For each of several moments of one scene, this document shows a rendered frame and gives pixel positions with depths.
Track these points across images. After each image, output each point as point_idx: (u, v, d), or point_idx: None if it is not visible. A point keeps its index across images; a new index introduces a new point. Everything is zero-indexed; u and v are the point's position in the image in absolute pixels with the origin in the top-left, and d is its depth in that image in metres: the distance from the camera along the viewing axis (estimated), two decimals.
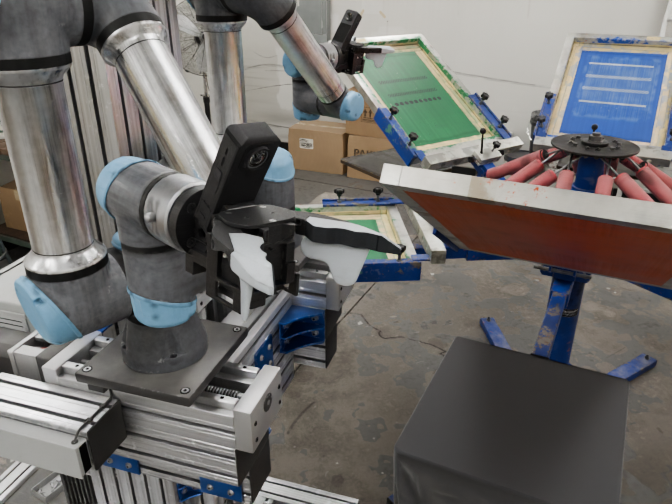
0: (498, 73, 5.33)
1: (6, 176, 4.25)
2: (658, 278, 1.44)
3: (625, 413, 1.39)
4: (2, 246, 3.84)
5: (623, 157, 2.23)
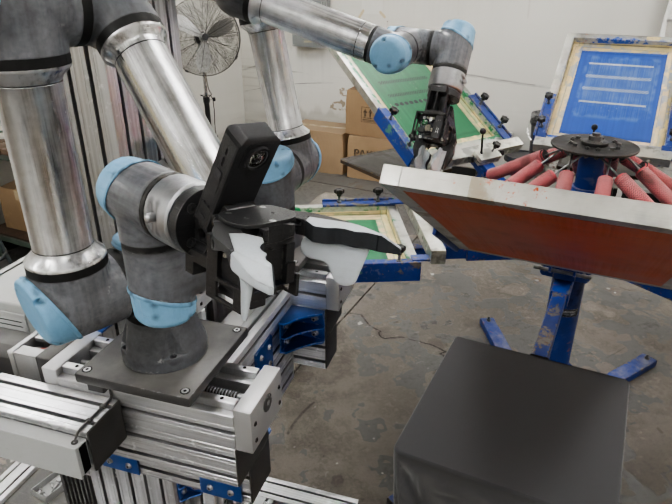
0: (498, 73, 5.33)
1: (6, 176, 4.25)
2: (658, 278, 1.44)
3: (625, 413, 1.39)
4: (2, 246, 3.84)
5: (623, 157, 2.23)
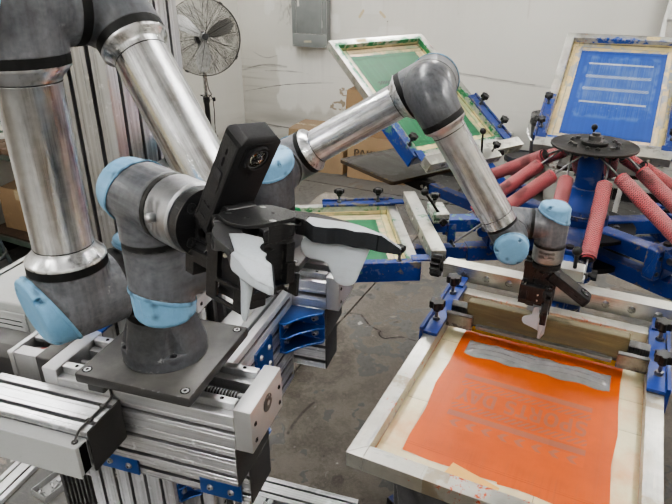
0: (498, 73, 5.33)
1: (6, 176, 4.25)
2: None
3: None
4: (2, 246, 3.84)
5: (623, 157, 2.23)
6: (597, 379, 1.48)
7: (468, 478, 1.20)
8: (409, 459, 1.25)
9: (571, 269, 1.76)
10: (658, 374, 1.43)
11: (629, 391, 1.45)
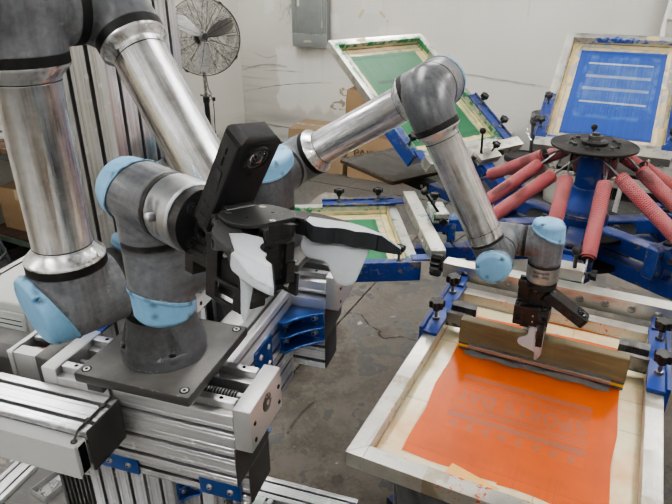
0: (498, 73, 5.33)
1: (6, 176, 4.25)
2: None
3: None
4: (2, 246, 3.84)
5: (623, 156, 2.23)
6: None
7: (468, 478, 1.20)
8: (408, 459, 1.25)
9: (571, 269, 1.76)
10: (658, 373, 1.43)
11: (629, 391, 1.45)
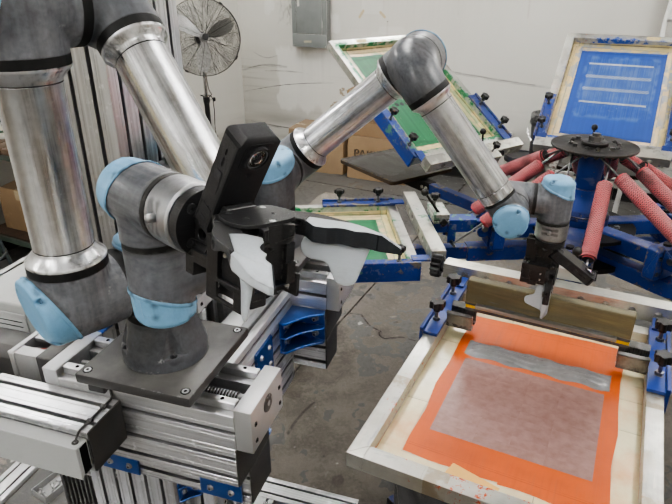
0: (498, 73, 5.33)
1: (6, 176, 4.25)
2: None
3: None
4: (2, 246, 3.84)
5: (623, 157, 2.23)
6: (597, 379, 1.48)
7: (468, 478, 1.20)
8: (409, 459, 1.25)
9: None
10: (658, 374, 1.43)
11: (629, 391, 1.45)
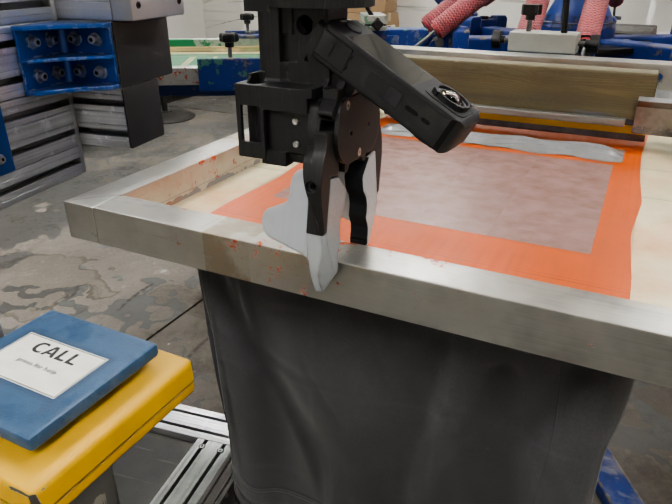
0: None
1: None
2: None
3: None
4: None
5: None
6: (600, 149, 0.83)
7: None
8: None
9: (558, 33, 1.11)
10: None
11: (659, 162, 0.80)
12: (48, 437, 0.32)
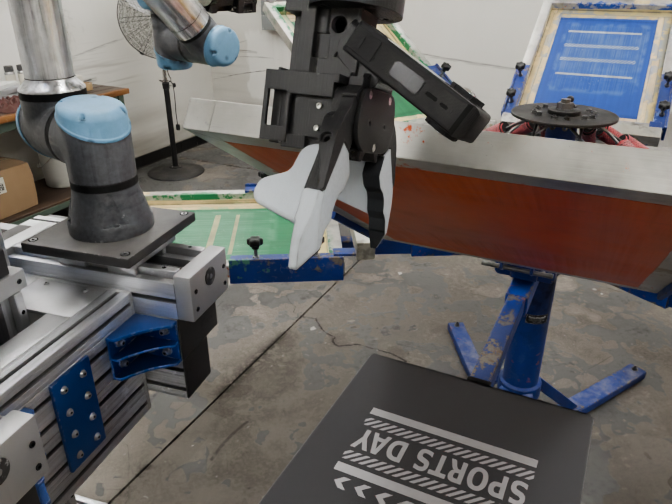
0: (480, 56, 4.94)
1: None
2: (631, 277, 1.04)
3: (583, 466, 0.99)
4: None
5: (600, 130, 1.83)
6: None
7: None
8: None
9: None
10: None
11: None
12: None
